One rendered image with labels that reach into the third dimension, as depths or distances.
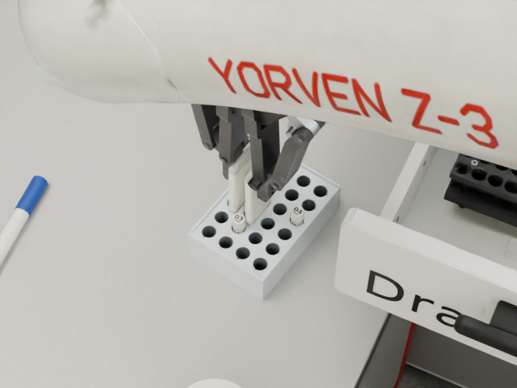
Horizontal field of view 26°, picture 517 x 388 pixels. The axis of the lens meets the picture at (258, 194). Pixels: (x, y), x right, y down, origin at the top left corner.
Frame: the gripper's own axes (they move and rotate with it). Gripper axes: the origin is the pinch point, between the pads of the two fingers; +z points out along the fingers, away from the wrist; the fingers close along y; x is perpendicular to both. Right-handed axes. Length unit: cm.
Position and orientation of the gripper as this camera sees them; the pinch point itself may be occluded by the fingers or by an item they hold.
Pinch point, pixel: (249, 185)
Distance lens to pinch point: 98.2
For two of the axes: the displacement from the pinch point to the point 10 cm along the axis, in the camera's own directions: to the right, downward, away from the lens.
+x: 5.8, -6.8, 4.4
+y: 8.1, 4.9, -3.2
